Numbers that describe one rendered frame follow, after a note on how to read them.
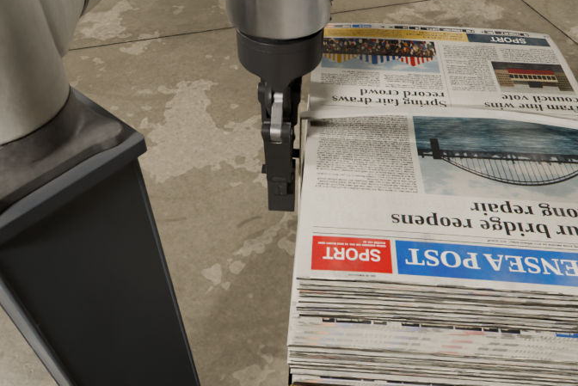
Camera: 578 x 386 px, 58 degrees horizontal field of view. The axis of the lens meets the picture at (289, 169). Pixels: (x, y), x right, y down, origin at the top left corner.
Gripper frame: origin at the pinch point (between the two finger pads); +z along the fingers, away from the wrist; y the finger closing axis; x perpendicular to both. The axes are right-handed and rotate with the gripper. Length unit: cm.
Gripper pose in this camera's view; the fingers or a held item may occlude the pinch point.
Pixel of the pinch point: (281, 185)
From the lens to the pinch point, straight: 58.6
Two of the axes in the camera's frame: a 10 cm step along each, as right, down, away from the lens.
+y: 0.6, -7.0, 7.1
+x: -10.0, -0.5, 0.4
